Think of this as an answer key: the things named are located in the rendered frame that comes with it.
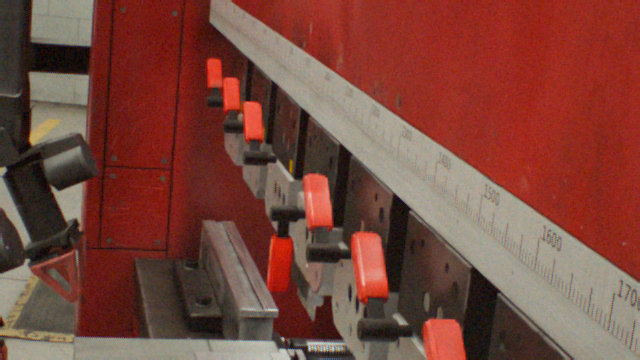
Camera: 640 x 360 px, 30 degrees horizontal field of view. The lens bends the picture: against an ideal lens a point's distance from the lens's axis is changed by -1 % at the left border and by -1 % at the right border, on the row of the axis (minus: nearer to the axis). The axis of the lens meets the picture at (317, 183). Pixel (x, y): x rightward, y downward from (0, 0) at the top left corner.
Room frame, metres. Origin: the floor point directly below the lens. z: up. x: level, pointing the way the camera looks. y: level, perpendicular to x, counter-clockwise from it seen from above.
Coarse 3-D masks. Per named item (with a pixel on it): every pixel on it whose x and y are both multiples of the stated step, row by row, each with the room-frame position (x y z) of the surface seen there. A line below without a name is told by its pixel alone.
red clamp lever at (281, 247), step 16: (272, 208) 1.23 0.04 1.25; (288, 208) 1.24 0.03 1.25; (288, 224) 1.24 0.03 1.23; (272, 240) 1.24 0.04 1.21; (288, 240) 1.24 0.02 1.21; (272, 256) 1.23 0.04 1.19; (288, 256) 1.23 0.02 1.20; (272, 272) 1.23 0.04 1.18; (288, 272) 1.24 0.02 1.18; (272, 288) 1.23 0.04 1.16
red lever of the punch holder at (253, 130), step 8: (248, 104) 1.50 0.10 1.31; (256, 104) 1.50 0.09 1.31; (248, 112) 1.49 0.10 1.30; (256, 112) 1.49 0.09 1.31; (248, 120) 1.48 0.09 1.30; (256, 120) 1.48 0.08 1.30; (248, 128) 1.47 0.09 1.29; (256, 128) 1.47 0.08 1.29; (248, 136) 1.46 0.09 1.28; (256, 136) 1.46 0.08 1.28; (248, 144) 1.46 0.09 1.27; (256, 144) 1.45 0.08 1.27; (248, 152) 1.44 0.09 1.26; (256, 152) 1.44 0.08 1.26; (264, 152) 1.44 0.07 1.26; (248, 160) 1.43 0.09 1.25; (256, 160) 1.43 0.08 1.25; (264, 160) 1.44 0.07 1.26; (272, 160) 1.44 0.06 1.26
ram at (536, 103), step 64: (256, 0) 1.72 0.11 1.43; (320, 0) 1.31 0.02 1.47; (384, 0) 1.05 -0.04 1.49; (448, 0) 0.88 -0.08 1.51; (512, 0) 0.76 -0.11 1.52; (576, 0) 0.67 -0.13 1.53; (256, 64) 1.68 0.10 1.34; (384, 64) 1.03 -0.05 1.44; (448, 64) 0.87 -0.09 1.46; (512, 64) 0.75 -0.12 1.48; (576, 64) 0.65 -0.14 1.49; (448, 128) 0.85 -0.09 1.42; (512, 128) 0.73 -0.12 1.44; (576, 128) 0.64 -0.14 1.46; (512, 192) 0.72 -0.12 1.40; (576, 192) 0.63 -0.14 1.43; (512, 256) 0.70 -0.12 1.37; (576, 320) 0.61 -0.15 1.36
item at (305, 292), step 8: (296, 264) 1.44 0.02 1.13; (296, 272) 1.43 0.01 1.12; (296, 280) 1.43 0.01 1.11; (304, 280) 1.38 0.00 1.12; (304, 288) 1.38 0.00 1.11; (304, 296) 1.37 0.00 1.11; (312, 296) 1.36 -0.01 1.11; (320, 296) 1.36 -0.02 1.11; (304, 304) 1.41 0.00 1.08; (312, 304) 1.36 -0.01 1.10; (320, 304) 1.36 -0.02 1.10; (312, 312) 1.36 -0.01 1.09
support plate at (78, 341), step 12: (84, 348) 1.40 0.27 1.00; (96, 348) 1.40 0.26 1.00; (108, 348) 1.40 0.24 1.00; (120, 348) 1.41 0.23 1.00; (132, 348) 1.41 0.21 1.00; (144, 348) 1.42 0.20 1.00; (156, 348) 1.42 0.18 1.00; (168, 348) 1.43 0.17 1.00; (180, 348) 1.43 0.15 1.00; (204, 348) 1.44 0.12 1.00; (216, 348) 1.44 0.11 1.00; (228, 348) 1.45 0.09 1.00; (240, 348) 1.45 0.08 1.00; (252, 348) 1.46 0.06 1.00; (264, 348) 1.46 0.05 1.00; (276, 348) 1.46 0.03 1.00
